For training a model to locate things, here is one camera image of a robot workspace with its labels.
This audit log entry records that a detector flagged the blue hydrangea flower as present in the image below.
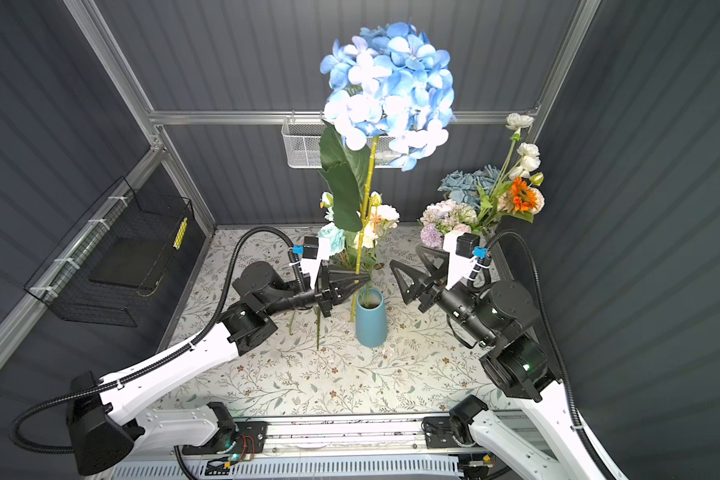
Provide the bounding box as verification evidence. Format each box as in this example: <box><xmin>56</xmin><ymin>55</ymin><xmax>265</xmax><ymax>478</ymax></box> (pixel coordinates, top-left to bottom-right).
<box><xmin>317</xmin><ymin>21</ymin><xmax>457</xmax><ymax>322</ymax></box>

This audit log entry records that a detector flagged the pale blue white flower stem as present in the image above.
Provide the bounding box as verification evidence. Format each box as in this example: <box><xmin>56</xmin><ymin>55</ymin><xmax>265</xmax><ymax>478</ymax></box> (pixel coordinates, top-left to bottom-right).
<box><xmin>318</xmin><ymin>192</ymin><xmax>348</xmax><ymax>266</ymax></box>

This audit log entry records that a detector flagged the black wire basket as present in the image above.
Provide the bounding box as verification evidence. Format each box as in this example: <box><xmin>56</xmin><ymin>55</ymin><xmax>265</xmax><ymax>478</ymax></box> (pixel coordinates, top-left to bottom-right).
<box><xmin>24</xmin><ymin>178</ymin><xmax>194</xmax><ymax>328</ymax></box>

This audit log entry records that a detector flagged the blue rose bouquet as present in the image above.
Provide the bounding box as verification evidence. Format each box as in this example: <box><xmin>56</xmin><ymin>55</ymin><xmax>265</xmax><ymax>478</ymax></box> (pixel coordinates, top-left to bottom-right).
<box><xmin>438</xmin><ymin>165</ymin><xmax>499</xmax><ymax>209</ymax></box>

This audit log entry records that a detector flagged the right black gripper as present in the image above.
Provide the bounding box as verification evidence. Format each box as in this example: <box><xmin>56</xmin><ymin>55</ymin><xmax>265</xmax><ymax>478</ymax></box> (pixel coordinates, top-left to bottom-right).
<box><xmin>390</xmin><ymin>243</ymin><xmax>493</xmax><ymax>348</ymax></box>

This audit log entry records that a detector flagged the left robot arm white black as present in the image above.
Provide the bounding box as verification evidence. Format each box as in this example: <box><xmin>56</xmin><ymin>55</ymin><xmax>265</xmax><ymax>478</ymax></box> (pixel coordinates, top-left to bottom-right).
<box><xmin>66</xmin><ymin>261</ymin><xmax>370</xmax><ymax>476</ymax></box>

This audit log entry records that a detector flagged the mixed pastel flower bunch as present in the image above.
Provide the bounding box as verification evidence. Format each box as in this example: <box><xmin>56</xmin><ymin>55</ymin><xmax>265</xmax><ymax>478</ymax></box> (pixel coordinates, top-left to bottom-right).
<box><xmin>287</xmin><ymin>307</ymin><xmax>324</xmax><ymax>351</ymax></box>

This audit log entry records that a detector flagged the cream rose stem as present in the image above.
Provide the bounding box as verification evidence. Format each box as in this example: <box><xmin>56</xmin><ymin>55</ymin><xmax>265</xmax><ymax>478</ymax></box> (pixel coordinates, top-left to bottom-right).
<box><xmin>353</xmin><ymin>191</ymin><xmax>400</xmax><ymax>273</ymax></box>

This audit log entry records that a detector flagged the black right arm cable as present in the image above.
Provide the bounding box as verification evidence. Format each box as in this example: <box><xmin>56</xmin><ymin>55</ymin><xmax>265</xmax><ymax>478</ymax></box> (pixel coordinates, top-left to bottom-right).
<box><xmin>482</xmin><ymin>230</ymin><xmax>613</xmax><ymax>480</ymax></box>

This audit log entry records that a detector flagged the peach rose stem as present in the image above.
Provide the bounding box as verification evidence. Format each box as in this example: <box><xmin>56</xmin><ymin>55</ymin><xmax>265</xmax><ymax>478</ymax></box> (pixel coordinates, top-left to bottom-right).
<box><xmin>497</xmin><ymin>177</ymin><xmax>545</xmax><ymax>218</ymax></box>

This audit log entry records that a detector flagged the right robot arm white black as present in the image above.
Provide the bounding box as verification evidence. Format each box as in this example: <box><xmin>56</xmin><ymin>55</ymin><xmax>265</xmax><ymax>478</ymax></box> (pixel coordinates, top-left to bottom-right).
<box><xmin>390</xmin><ymin>246</ymin><xmax>624</xmax><ymax>479</ymax></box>

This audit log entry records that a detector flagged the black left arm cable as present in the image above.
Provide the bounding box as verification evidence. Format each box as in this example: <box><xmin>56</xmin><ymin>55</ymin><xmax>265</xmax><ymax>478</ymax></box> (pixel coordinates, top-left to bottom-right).
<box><xmin>8</xmin><ymin>226</ymin><xmax>307</xmax><ymax>454</ymax></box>

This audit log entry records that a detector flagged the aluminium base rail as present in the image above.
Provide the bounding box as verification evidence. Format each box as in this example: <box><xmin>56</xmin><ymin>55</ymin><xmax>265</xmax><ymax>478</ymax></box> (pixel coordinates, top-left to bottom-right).
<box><xmin>107</xmin><ymin>413</ymin><xmax>601</xmax><ymax>480</ymax></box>

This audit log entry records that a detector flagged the white wire mesh basket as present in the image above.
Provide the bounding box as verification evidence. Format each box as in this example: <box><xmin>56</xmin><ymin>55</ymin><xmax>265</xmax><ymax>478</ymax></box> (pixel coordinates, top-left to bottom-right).
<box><xmin>281</xmin><ymin>116</ymin><xmax>399</xmax><ymax>169</ymax></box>

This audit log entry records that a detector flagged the blue ceramic vase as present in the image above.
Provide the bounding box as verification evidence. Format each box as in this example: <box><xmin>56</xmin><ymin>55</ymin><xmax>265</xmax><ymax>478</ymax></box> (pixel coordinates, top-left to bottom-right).
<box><xmin>355</xmin><ymin>288</ymin><xmax>388</xmax><ymax>348</ymax></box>

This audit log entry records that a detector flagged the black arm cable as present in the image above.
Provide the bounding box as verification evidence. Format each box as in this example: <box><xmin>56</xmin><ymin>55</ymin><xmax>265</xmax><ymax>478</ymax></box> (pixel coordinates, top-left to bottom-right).
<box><xmin>8</xmin><ymin>226</ymin><xmax>307</xmax><ymax>454</ymax></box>
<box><xmin>482</xmin><ymin>230</ymin><xmax>613</xmax><ymax>480</ymax></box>

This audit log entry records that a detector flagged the white ranunculus stem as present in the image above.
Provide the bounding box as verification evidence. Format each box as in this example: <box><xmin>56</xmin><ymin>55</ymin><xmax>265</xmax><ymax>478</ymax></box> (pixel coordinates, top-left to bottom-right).
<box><xmin>478</xmin><ymin>113</ymin><xmax>544</xmax><ymax>223</ymax></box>

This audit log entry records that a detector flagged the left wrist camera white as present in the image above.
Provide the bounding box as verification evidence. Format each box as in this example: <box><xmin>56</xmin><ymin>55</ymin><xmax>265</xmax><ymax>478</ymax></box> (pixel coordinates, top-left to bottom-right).
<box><xmin>293</xmin><ymin>235</ymin><xmax>331</xmax><ymax>290</ymax></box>

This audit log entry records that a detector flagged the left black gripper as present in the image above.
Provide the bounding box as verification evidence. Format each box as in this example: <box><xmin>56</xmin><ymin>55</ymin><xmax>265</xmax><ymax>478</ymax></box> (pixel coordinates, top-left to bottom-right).
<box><xmin>261</xmin><ymin>263</ymin><xmax>366</xmax><ymax>321</ymax></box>

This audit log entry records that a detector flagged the orange gerbera flower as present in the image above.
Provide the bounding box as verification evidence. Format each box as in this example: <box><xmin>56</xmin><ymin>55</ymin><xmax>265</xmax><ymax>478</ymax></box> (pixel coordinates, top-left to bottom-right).
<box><xmin>507</xmin><ymin>178</ymin><xmax>539</xmax><ymax>223</ymax></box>

